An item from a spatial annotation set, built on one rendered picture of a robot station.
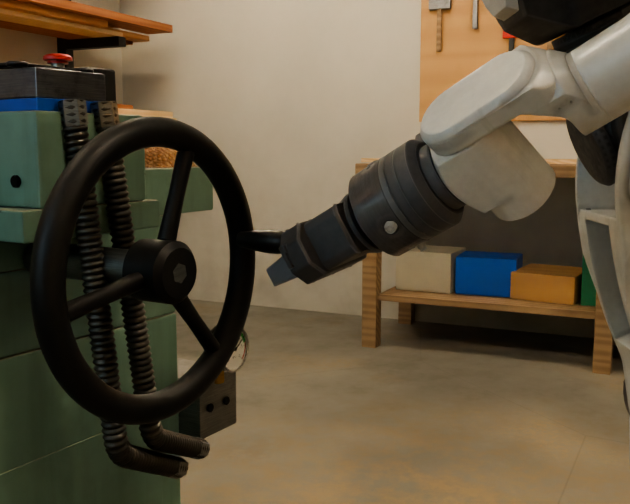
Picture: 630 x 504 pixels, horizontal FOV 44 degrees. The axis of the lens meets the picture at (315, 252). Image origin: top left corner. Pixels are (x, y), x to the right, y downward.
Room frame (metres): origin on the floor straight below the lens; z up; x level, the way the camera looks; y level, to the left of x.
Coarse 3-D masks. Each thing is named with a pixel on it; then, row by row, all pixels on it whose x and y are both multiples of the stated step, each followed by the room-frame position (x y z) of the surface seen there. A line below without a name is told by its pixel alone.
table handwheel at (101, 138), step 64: (128, 128) 0.69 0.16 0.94; (192, 128) 0.76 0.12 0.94; (64, 192) 0.63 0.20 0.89; (64, 256) 0.62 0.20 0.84; (128, 256) 0.72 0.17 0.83; (192, 256) 0.74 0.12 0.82; (64, 320) 0.62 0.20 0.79; (192, 320) 0.77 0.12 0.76; (64, 384) 0.63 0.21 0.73; (192, 384) 0.76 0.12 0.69
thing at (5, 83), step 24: (0, 72) 0.76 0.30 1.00; (24, 72) 0.74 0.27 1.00; (48, 72) 0.75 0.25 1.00; (72, 72) 0.77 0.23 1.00; (96, 72) 0.83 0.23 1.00; (0, 96) 0.76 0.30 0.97; (24, 96) 0.74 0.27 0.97; (48, 96) 0.75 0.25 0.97; (72, 96) 0.77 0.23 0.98; (96, 96) 0.80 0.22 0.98
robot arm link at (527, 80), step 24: (528, 48) 0.65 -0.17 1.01; (480, 72) 0.66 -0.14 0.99; (504, 72) 0.64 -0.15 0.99; (528, 72) 0.62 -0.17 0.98; (552, 72) 0.62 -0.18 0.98; (576, 72) 0.62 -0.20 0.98; (456, 96) 0.67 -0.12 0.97; (480, 96) 0.64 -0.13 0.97; (504, 96) 0.62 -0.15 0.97; (528, 96) 0.62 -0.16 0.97; (552, 96) 0.62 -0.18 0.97; (576, 96) 0.61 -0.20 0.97; (432, 120) 0.67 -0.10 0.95; (456, 120) 0.64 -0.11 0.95; (480, 120) 0.63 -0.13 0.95; (504, 120) 0.63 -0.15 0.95; (576, 120) 0.63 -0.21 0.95; (600, 120) 0.63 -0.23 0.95; (432, 144) 0.66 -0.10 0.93; (456, 144) 0.65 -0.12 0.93
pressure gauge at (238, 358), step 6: (240, 336) 1.03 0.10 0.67; (246, 336) 1.04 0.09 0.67; (246, 342) 1.04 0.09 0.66; (240, 348) 1.03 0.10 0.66; (246, 348) 1.04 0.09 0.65; (234, 354) 1.02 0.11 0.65; (240, 354) 1.03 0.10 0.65; (246, 354) 1.04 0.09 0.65; (234, 360) 1.02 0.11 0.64; (240, 360) 1.03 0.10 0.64; (228, 366) 1.01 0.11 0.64; (234, 366) 1.02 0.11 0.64; (240, 366) 1.02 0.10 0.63; (222, 372) 1.02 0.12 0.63; (222, 378) 1.02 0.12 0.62
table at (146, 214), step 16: (160, 176) 0.99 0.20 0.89; (192, 176) 1.04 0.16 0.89; (160, 192) 0.99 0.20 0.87; (192, 192) 1.04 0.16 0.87; (208, 192) 1.07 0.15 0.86; (0, 208) 0.73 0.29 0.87; (16, 208) 0.73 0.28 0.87; (144, 208) 0.83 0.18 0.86; (160, 208) 0.99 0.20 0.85; (192, 208) 1.04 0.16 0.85; (208, 208) 1.07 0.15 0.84; (0, 224) 0.72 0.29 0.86; (16, 224) 0.70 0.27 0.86; (32, 224) 0.71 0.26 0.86; (144, 224) 0.83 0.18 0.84; (0, 240) 0.72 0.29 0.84; (16, 240) 0.71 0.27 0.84; (32, 240) 0.71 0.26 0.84
